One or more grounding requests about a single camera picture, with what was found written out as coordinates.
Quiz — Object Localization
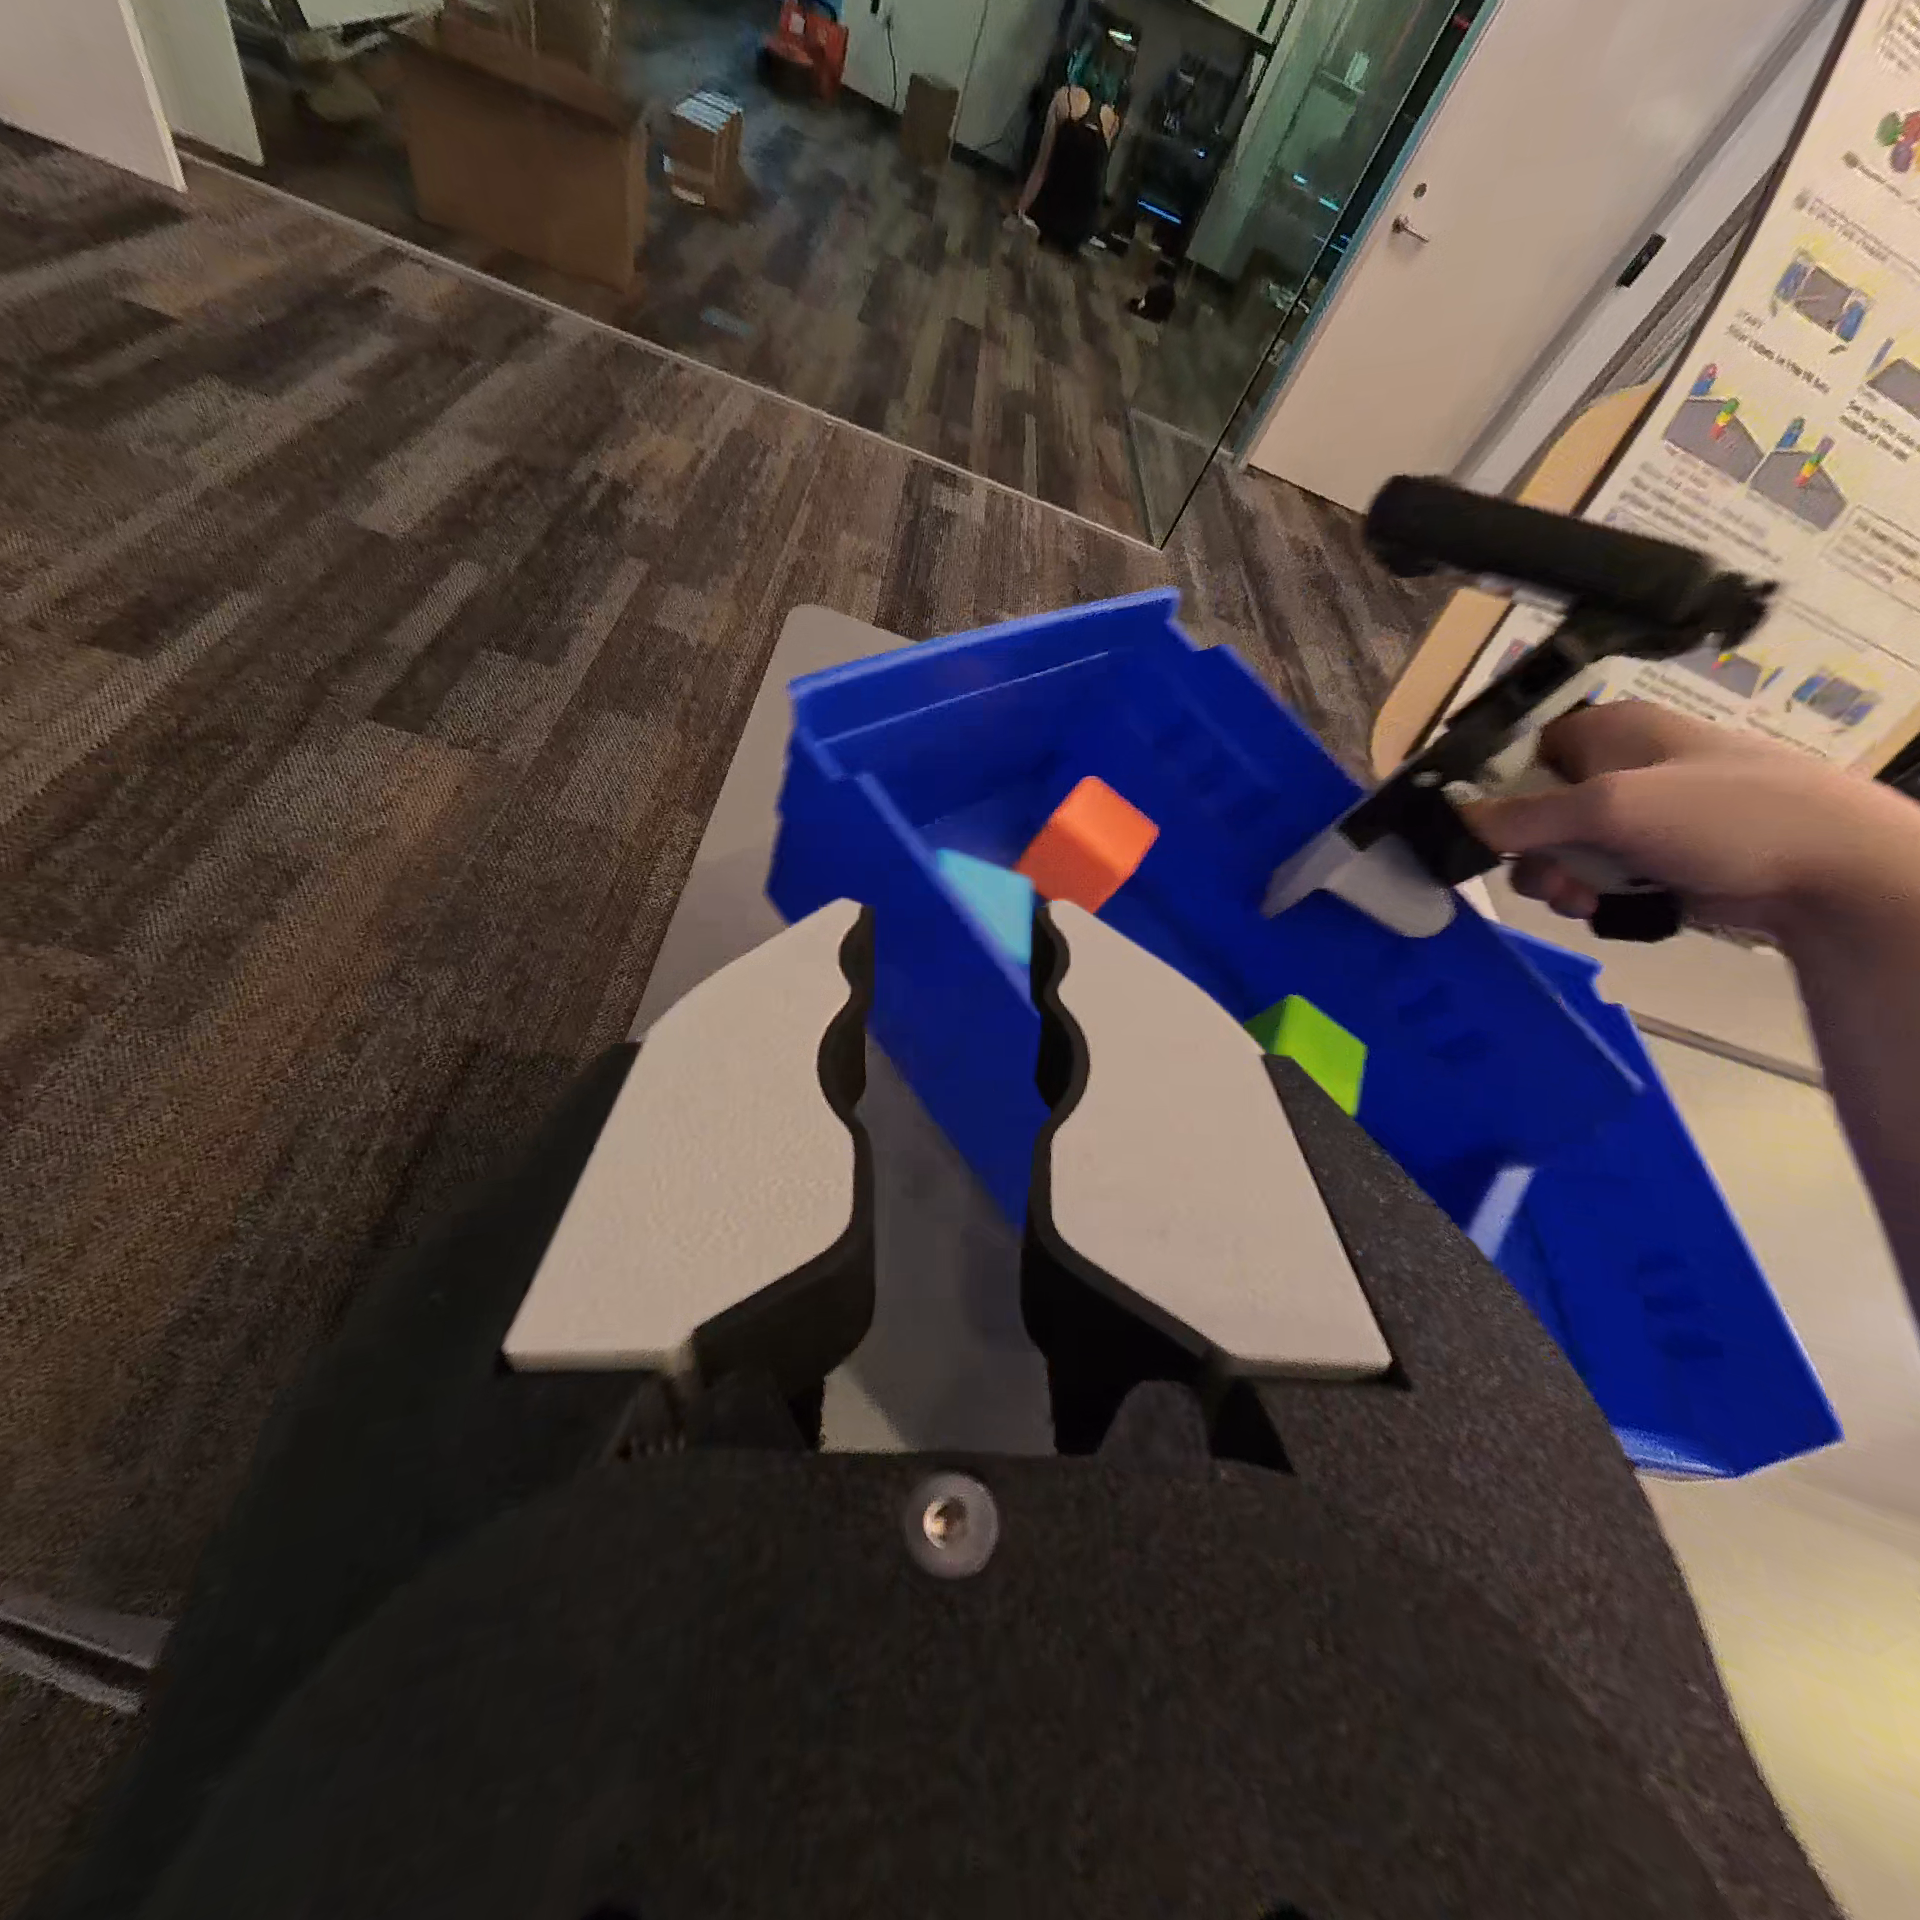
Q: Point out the green magnetic cube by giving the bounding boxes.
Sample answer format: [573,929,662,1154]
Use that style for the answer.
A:
[1247,998,1371,1122]

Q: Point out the small red floor appliance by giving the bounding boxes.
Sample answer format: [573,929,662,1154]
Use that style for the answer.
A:
[764,3,855,95]

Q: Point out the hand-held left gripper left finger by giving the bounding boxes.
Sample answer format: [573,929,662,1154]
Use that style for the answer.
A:
[502,902,887,1429]

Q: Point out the white door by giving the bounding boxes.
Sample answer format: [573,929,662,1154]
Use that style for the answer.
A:
[1243,3,1850,518]

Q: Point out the person's right hand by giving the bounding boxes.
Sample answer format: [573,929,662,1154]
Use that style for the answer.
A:
[1467,698,1881,951]

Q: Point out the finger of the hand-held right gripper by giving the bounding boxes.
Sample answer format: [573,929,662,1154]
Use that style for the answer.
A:
[1262,824,1454,936]

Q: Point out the stacked cardboard boxes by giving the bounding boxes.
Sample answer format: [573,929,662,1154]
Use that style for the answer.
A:
[391,3,651,293]

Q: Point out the black equipment rack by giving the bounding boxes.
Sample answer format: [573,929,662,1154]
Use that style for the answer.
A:
[1113,3,1360,293]

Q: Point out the person's right forearm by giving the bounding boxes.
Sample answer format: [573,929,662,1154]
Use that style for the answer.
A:
[1766,767,1920,1329]

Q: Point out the orange magnetic cube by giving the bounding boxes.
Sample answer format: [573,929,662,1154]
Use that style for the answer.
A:
[1016,778,1167,914]

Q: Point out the blue plastic bin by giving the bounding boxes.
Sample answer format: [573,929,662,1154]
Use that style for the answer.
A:
[764,589,1845,1485]

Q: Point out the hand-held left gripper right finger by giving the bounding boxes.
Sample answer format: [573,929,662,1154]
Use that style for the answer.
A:
[1022,902,1398,1429]

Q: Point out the teal magnetic cube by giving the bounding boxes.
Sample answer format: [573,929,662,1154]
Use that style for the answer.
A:
[933,851,1042,969]

